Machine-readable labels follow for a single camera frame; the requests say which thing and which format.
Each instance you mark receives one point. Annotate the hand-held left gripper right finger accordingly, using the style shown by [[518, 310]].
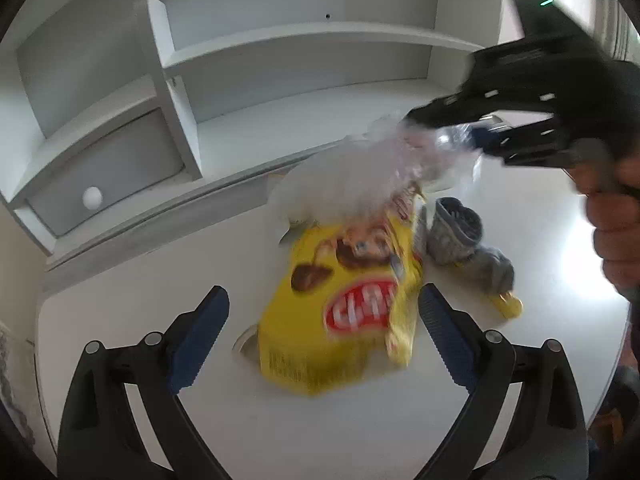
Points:
[[447, 340]]

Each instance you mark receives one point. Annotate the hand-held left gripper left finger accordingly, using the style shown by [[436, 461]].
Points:
[[200, 342]]

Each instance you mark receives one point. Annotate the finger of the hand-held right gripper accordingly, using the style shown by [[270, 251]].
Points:
[[530, 142], [460, 107]]

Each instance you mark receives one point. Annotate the yellow snack bag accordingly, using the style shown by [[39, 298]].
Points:
[[310, 330]]

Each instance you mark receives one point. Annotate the clear plastic bag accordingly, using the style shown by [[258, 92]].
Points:
[[350, 180]]

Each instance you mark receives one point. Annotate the person's right hand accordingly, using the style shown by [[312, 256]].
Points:
[[617, 240]]

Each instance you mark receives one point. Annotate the grey sock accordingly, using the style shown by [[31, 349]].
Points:
[[457, 235]]

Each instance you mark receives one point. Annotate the white desk shelf unit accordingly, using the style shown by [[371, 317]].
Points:
[[300, 35]]

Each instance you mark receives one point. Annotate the white round drawer knob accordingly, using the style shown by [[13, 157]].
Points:
[[92, 197]]

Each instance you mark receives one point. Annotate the grey drawer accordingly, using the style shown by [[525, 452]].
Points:
[[110, 160]]

